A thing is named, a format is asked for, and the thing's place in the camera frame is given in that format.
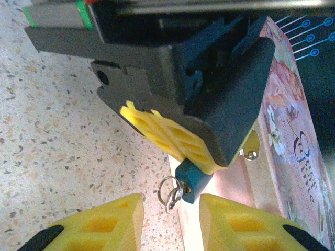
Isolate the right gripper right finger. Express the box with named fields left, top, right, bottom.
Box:
left=199, top=192, right=330, bottom=251

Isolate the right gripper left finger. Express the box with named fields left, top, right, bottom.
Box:
left=17, top=192, right=145, bottom=251

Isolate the pink floral tin box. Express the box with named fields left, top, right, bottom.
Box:
left=167, top=15, right=335, bottom=251

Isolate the teal block keychain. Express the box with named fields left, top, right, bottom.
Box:
left=174, top=158, right=213, bottom=204

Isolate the gold box clasp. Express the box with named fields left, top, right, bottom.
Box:
left=240, top=129, right=261, bottom=161

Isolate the large silver key ring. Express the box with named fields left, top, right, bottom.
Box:
left=158, top=176, right=184, bottom=208

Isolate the small silver key ring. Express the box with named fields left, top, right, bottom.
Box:
left=165, top=187, right=184, bottom=214

